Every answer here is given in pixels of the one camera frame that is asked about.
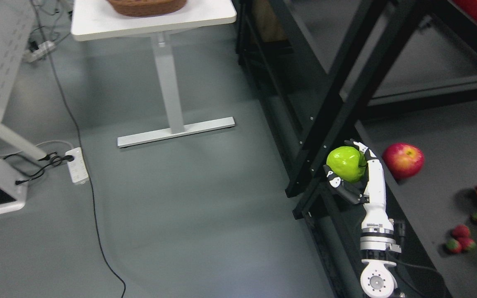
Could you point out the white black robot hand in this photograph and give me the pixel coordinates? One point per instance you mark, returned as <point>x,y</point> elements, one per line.
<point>370,190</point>

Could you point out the green apple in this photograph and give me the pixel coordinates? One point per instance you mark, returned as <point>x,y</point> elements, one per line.
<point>348,163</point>

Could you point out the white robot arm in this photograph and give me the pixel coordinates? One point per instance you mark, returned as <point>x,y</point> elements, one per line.
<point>376,241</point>

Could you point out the red apple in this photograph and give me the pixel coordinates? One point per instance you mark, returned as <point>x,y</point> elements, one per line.
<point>403,160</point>

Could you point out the strawberry middle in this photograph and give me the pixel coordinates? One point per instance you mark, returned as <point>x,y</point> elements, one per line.
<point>461,231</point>

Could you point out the black metal shelf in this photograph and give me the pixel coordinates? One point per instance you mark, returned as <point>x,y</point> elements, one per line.
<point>382,72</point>

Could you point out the strawberry lower left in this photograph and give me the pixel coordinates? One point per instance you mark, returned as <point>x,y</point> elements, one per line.
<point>453,246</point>

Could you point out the strawberry lower right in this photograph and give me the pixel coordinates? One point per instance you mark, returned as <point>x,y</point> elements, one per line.
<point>467,244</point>

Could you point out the white floor power strip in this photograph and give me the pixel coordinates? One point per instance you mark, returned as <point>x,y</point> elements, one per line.
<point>76,166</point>

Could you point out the brown wicker basket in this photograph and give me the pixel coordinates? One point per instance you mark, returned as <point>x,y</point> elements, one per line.
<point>146,8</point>

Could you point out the far white power strip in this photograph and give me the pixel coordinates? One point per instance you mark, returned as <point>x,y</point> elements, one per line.
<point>36,51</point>

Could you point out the white pedestal table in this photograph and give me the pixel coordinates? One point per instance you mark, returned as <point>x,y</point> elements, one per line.
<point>96,19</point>

